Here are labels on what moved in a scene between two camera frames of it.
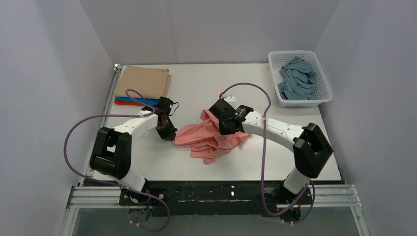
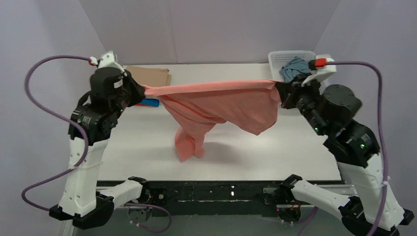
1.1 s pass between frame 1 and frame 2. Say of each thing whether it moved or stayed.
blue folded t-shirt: stayed
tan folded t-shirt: stayed
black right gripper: moved
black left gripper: moved
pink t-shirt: moved
